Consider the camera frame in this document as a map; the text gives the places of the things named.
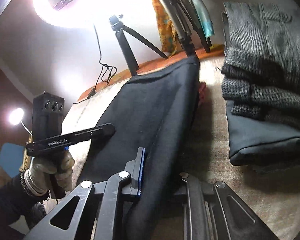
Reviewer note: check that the left dark sleeved forearm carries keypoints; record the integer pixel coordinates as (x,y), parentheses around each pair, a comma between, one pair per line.
(17,200)

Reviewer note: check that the orange patterned bed sheet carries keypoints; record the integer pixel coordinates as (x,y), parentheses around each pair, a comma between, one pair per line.
(155,65)

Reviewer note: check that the black pants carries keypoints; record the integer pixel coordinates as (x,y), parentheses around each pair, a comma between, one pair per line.
(153,111)

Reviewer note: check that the left gloved hand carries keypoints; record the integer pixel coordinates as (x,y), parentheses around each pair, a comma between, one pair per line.
(36,180)

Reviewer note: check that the checkered beige bed cover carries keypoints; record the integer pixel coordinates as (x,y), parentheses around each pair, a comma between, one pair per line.
(273,196)

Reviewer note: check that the bright ring light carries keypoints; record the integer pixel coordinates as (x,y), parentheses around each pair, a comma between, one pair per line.
(77,14)

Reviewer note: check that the folded silver tripod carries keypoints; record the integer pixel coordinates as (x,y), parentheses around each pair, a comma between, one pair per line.
(182,15)

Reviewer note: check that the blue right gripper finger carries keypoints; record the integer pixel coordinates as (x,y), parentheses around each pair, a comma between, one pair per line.
(135,168)

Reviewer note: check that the small white clip lamp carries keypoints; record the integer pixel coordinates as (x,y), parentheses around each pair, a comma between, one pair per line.
(16,117)

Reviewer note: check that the dark grey folded pants top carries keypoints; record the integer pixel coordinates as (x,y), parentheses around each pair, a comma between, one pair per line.
(264,39)

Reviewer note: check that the dark folded pants middle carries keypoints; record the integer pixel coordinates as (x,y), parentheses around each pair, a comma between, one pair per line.
(265,95)

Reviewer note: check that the dark folded pants bottom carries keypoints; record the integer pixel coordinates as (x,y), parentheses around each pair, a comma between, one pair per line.
(266,146)

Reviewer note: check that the colourful hanging cloth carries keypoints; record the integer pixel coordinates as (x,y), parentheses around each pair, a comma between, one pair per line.
(180,17)

